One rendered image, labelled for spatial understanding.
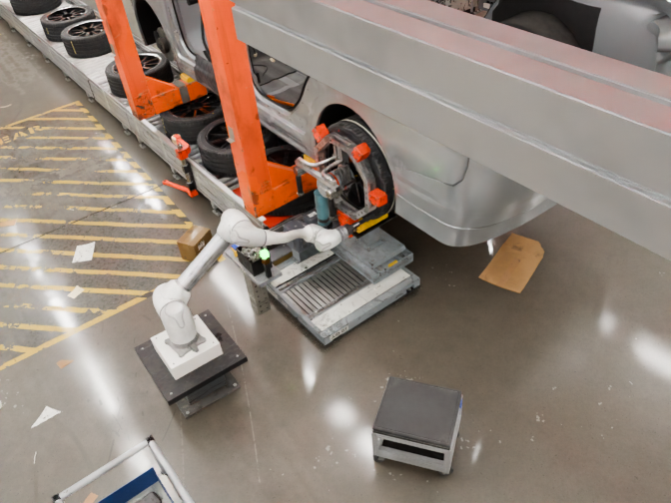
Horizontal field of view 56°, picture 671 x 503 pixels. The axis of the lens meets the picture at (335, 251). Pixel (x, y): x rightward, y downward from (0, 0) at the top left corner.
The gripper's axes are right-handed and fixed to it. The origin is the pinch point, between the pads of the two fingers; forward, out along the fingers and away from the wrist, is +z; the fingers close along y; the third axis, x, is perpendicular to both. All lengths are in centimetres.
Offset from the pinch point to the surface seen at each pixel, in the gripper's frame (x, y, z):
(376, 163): 25.5, 32.1, 4.0
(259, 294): -9, -57, -71
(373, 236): -12.2, -34.8, 15.0
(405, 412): -96, 55, -68
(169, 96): 182, -182, -15
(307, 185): 42, -49, -4
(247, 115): 90, -1, -39
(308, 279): -17, -65, -32
